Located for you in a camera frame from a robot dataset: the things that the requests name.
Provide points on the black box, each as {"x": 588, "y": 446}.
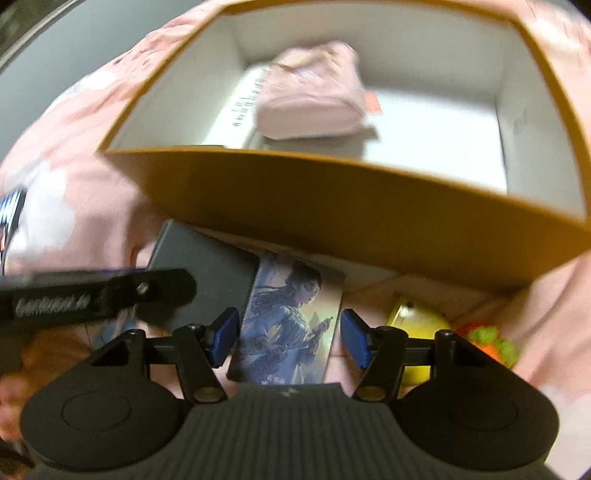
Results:
{"x": 203, "y": 263}

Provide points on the white glasses case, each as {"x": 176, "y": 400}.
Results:
{"x": 231, "y": 124}

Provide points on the pink pouch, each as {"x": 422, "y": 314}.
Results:
{"x": 309, "y": 101}

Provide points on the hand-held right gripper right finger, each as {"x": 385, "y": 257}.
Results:
{"x": 355, "y": 339}

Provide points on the window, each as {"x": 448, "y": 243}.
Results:
{"x": 18, "y": 23}

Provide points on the smartphone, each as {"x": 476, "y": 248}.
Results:
{"x": 11, "y": 217}

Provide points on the orange cardboard box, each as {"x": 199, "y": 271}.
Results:
{"x": 323, "y": 207}

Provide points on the illustrated woman card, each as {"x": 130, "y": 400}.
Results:
{"x": 286, "y": 323}

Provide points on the person's left hand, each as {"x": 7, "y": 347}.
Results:
{"x": 55, "y": 350}

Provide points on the crocheted orange carrot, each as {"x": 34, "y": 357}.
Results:
{"x": 489, "y": 341}

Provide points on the yellow round gadget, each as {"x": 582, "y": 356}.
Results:
{"x": 415, "y": 323}

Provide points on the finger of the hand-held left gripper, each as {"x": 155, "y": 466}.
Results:
{"x": 161, "y": 290}

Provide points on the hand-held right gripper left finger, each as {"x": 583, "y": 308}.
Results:
{"x": 226, "y": 334}

